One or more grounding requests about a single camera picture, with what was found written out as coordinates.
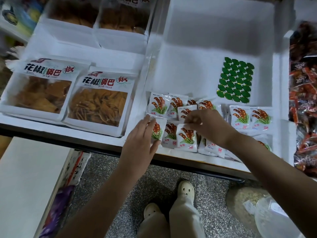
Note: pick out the person's right hand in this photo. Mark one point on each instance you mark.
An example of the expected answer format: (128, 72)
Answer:
(212, 127)

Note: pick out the person's left hand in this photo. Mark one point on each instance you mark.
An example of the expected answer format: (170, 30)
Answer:
(138, 150)

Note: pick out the white printed snack packet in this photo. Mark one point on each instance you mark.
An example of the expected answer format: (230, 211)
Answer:
(187, 112)
(157, 130)

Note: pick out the pile of white printed packets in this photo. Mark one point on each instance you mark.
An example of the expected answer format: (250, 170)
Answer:
(242, 119)

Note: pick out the pile of dark red packets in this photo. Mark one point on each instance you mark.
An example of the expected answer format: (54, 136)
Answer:
(303, 91)

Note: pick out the person's right forearm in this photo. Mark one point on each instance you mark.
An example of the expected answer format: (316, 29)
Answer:
(275, 181)

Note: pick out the person's left forearm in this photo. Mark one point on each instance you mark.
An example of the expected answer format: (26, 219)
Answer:
(96, 205)

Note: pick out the person's left white shoe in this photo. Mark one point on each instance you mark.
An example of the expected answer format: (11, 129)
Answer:
(152, 210)

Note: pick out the person's white shoe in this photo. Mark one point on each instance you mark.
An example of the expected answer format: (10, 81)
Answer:
(186, 191)
(152, 210)

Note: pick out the person's right white shoe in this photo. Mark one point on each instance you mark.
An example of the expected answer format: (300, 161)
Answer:
(186, 191)

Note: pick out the person's beige trousers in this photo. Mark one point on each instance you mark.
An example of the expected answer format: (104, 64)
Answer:
(183, 220)

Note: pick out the green leaf-pattern sheet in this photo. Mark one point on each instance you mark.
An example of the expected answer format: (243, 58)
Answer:
(235, 80)

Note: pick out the white red printed carton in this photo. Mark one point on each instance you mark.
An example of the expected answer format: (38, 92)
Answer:
(77, 168)

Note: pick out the purple packet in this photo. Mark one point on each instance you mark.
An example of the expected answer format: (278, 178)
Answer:
(57, 210)

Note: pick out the white foam slab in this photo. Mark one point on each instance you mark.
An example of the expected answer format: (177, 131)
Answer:
(29, 186)

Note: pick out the white red-edged paper cup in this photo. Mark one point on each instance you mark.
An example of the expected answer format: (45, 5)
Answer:
(16, 57)

